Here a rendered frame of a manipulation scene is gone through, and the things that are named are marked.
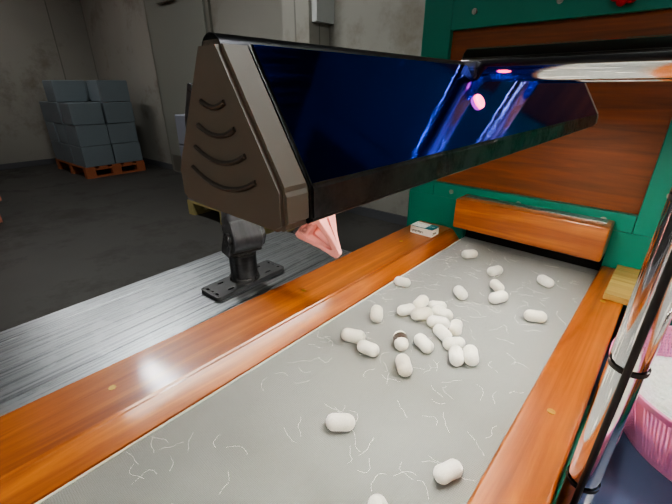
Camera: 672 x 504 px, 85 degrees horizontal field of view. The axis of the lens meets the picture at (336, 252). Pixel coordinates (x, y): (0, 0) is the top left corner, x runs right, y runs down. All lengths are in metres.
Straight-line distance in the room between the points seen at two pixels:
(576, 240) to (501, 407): 0.43
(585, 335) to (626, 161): 0.37
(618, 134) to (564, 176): 0.11
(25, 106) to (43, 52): 0.84
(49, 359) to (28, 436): 0.30
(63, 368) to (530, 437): 0.69
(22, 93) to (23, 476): 7.10
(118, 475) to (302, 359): 0.24
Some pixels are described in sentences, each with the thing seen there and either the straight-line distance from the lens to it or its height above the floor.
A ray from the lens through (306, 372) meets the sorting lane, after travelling 0.53.
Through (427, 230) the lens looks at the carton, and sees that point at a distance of 0.92.
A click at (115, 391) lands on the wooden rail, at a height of 0.77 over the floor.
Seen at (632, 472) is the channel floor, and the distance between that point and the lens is 0.62.
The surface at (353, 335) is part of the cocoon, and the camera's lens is 0.56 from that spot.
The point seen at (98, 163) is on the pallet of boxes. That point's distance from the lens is 5.97.
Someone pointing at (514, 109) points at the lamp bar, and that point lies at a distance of 0.38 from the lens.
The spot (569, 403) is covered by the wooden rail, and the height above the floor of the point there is 0.76.
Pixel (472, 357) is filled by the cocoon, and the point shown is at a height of 0.76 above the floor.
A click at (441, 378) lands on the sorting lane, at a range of 0.54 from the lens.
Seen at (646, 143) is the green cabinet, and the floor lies 1.00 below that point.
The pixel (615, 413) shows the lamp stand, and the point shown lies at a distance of 0.38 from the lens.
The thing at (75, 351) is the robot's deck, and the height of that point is 0.67.
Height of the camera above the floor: 1.09
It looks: 24 degrees down
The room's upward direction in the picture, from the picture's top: straight up
